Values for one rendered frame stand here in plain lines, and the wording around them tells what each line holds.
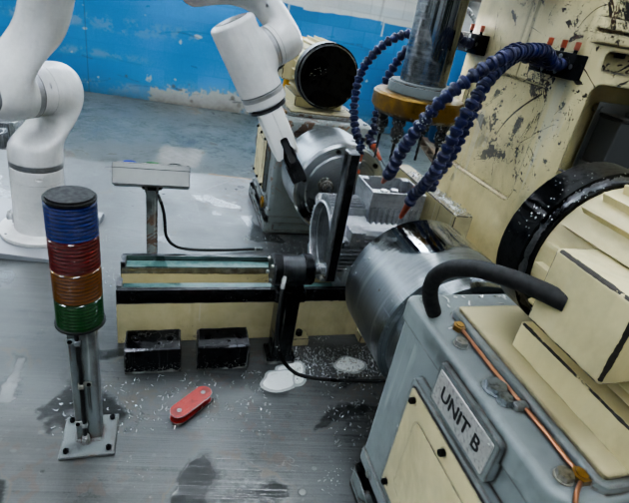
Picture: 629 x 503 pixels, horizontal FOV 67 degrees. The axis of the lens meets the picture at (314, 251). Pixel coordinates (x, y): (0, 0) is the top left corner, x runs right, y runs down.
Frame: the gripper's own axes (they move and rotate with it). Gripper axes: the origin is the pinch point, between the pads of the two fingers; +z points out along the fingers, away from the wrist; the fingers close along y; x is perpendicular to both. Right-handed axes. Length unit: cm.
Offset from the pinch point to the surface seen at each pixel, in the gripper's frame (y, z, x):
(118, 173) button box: -14.5, -11.4, -35.7
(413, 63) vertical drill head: 8.1, -13.4, 27.4
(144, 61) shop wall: -560, 32, -83
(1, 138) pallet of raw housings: -197, -4, -128
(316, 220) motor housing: -1.7, 13.8, 0.2
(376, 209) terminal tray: 11.0, 10.1, 11.7
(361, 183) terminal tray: 4.1, 6.9, 11.8
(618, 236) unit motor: 65, -11, 20
